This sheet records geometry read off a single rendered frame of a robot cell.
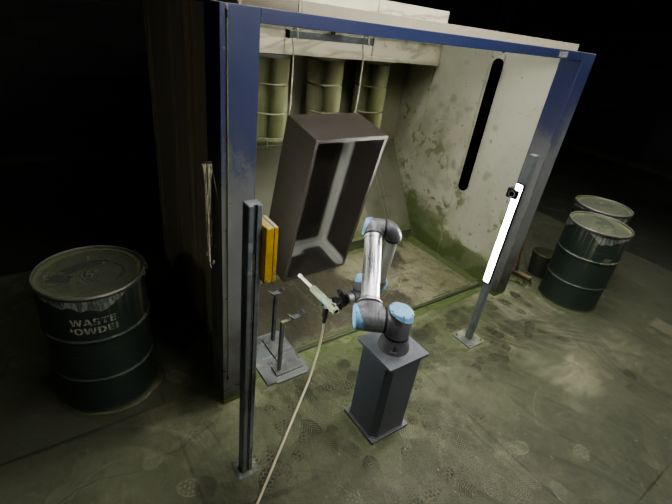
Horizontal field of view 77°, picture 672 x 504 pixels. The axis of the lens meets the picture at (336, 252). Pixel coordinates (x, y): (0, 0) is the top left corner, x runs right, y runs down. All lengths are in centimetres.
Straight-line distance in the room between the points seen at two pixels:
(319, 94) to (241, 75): 213
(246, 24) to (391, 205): 342
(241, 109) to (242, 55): 22
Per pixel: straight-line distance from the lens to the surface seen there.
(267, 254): 170
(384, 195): 500
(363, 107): 443
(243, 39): 200
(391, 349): 248
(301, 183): 279
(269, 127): 386
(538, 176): 414
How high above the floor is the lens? 229
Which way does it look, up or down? 29 degrees down
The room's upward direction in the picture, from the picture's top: 8 degrees clockwise
